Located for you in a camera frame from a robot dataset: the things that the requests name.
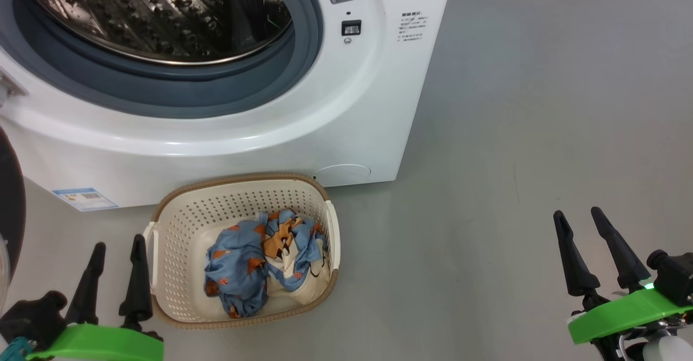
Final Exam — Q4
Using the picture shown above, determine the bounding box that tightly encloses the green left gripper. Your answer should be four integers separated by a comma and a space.
26, 234, 164, 361

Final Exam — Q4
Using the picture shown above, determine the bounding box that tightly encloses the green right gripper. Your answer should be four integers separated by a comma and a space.
553, 206, 693, 345

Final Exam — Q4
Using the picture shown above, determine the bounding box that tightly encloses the blue orange-print garment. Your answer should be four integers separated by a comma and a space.
204, 208, 328, 319

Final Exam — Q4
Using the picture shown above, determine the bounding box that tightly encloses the black round glass washer door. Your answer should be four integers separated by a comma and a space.
0, 127, 27, 310

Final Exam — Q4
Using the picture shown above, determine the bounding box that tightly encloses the stainless steel washing machine drum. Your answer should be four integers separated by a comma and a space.
21, 0, 293, 65

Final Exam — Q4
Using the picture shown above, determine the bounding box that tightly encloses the white front-load washing machine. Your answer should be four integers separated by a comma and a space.
0, 0, 455, 210

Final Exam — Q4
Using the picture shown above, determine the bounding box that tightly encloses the cream perforated laundry basket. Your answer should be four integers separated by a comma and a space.
142, 173, 341, 330

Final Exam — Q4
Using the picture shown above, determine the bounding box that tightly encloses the blue energy label sticker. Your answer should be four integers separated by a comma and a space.
53, 188, 119, 212

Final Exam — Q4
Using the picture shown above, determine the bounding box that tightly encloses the round white filter cover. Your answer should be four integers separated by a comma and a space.
314, 164, 372, 187

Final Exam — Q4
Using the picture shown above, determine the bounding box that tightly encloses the small printed text label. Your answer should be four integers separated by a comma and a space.
400, 10, 429, 43

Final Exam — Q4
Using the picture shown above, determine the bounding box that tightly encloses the teal cable connector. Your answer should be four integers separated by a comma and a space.
0, 337, 34, 361

